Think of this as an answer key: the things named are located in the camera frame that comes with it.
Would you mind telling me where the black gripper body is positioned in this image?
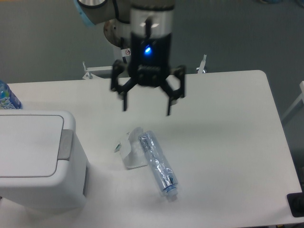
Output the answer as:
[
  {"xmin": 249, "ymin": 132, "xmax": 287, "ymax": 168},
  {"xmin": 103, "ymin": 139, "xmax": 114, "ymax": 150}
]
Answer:
[{"xmin": 128, "ymin": 33, "xmax": 171, "ymax": 87}]

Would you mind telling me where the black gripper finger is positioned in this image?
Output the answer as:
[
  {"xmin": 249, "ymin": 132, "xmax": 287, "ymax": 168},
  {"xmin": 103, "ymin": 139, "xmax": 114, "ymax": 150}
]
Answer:
[
  {"xmin": 110, "ymin": 59, "xmax": 138, "ymax": 112},
  {"xmin": 160, "ymin": 65, "xmax": 186, "ymax": 116}
]

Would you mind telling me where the white push-lid trash can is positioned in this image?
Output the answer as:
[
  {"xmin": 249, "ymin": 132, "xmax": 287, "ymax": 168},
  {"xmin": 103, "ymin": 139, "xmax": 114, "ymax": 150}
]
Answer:
[{"xmin": 0, "ymin": 110, "xmax": 89, "ymax": 209}]

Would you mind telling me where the crumpled white plastic wrapper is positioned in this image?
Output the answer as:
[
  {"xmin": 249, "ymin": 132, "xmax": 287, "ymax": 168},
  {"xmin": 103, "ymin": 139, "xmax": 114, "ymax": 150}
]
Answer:
[{"xmin": 114, "ymin": 127, "xmax": 148, "ymax": 170}]

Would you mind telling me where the crushed clear plastic bottle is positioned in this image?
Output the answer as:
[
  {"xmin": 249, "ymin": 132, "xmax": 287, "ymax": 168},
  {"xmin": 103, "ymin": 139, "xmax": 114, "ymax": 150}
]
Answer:
[{"xmin": 139, "ymin": 131, "xmax": 178, "ymax": 199}]

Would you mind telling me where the blue label water bottle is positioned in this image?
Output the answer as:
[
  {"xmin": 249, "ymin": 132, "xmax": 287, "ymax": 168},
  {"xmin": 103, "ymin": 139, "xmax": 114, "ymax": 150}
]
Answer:
[{"xmin": 0, "ymin": 80, "xmax": 23, "ymax": 110}]

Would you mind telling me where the black clamp at table edge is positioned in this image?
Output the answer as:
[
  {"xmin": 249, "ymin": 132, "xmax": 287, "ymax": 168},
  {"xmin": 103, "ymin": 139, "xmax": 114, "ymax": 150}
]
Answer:
[{"xmin": 287, "ymin": 192, "xmax": 304, "ymax": 218}]

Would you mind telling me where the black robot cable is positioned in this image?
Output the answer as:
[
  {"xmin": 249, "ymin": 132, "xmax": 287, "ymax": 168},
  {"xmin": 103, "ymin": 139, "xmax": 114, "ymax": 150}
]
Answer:
[{"xmin": 119, "ymin": 38, "xmax": 130, "ymax": 65}]

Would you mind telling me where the white frame at right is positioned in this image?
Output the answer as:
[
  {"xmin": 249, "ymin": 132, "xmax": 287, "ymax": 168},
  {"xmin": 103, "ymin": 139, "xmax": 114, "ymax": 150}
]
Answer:
[{"xmin": 281, "ymin": 81, "xmax": 304, "ymax": 126}]

